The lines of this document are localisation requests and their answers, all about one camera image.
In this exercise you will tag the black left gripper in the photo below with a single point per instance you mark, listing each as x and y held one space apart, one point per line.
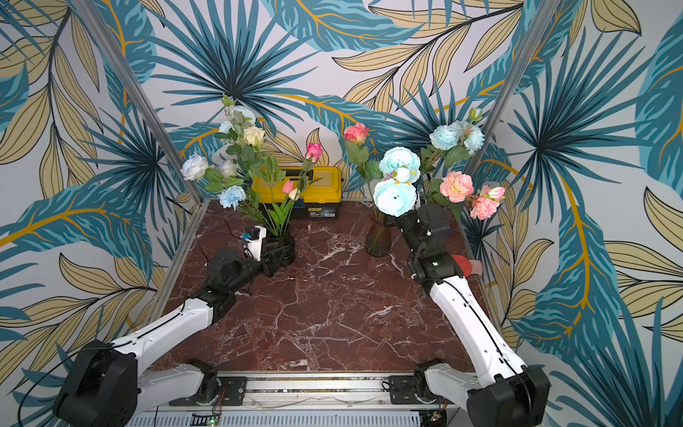
269 259

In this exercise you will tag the blue hydrangea flower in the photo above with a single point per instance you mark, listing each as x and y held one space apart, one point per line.
232 197

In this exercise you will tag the light blue rose stem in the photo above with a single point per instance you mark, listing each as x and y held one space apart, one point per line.
395 195

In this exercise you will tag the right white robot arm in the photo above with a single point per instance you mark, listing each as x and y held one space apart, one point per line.
503 390

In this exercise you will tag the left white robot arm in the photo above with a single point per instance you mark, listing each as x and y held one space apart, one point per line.
110 383

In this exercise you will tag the glossy black vase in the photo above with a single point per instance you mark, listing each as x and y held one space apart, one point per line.
285 248

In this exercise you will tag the dark red glass vase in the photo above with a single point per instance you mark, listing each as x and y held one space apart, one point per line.
378 240

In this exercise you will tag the pink white tulips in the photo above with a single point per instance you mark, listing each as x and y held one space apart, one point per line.
283 208

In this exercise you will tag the yellow black toolbox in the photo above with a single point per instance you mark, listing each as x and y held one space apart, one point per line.
321 199

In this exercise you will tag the magenta rose bud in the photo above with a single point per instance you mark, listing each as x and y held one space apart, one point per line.
314 152

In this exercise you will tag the white cream rose spray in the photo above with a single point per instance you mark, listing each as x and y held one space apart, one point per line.
243 140

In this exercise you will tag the pink red rose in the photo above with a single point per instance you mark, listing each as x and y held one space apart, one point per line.
359 155

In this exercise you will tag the pink peony spray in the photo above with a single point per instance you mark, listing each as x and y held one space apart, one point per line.
456 191

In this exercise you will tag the red glove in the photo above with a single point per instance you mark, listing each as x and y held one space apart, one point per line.
469 267

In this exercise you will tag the pale blue rose spray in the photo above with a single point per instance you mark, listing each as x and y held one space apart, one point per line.
451 146

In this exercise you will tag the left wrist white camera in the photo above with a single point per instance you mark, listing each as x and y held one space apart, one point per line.
253 241

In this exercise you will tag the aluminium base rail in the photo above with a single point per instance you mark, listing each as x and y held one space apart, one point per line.
254 398

